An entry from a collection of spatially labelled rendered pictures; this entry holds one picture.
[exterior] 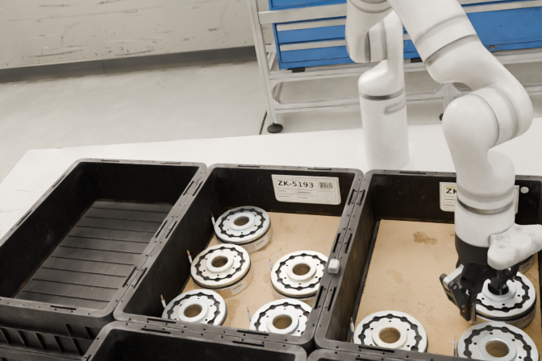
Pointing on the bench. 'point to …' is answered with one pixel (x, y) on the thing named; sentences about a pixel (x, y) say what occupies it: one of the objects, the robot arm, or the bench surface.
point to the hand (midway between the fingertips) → (481, 303)
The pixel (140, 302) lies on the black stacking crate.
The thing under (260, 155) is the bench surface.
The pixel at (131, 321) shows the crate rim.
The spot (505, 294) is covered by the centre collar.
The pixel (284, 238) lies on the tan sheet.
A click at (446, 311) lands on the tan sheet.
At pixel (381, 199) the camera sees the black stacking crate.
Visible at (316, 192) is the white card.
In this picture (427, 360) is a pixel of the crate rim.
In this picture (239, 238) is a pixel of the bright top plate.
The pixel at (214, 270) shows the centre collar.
